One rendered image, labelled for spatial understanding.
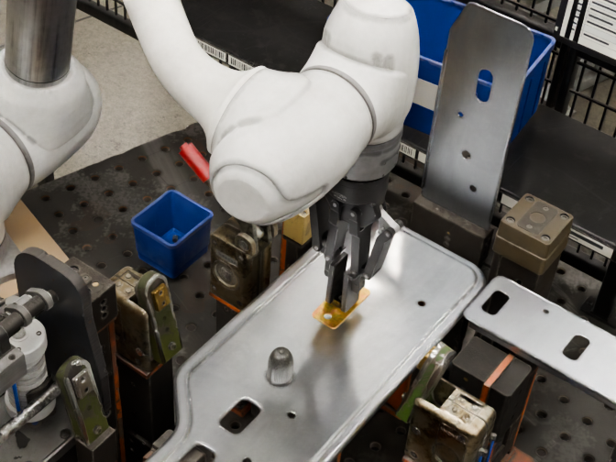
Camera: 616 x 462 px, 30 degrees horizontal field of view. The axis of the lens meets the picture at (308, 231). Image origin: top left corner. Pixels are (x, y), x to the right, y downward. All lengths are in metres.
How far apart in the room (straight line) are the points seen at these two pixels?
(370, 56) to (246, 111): 0.15
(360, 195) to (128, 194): 0.87
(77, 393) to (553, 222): 0.68
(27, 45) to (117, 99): 1.70
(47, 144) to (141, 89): 1.65
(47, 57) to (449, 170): 0.62
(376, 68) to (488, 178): 0.46
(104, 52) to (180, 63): 2.50
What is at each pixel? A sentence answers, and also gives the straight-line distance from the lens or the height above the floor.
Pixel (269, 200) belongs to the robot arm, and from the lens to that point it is 1.06.
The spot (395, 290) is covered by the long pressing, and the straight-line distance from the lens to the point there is 1.54.
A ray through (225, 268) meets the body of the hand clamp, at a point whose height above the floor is 1.00.
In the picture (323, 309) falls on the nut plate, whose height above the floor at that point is 1.03.
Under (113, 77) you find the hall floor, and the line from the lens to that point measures 3.54.
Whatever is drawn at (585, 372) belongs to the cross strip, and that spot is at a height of 1.00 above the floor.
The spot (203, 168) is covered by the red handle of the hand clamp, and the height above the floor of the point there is 1.13.
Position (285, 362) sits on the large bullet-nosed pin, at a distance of 1.39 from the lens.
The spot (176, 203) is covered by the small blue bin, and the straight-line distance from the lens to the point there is 1.98.
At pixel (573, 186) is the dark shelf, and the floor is 1.03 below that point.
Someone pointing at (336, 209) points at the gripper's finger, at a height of 1.20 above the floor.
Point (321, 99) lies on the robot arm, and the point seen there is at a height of 1.44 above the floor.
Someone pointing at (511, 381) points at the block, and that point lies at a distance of 1.49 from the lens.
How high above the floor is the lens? 2.11
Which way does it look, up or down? 44 degrees down
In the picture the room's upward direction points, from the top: 5 degrees clockwise
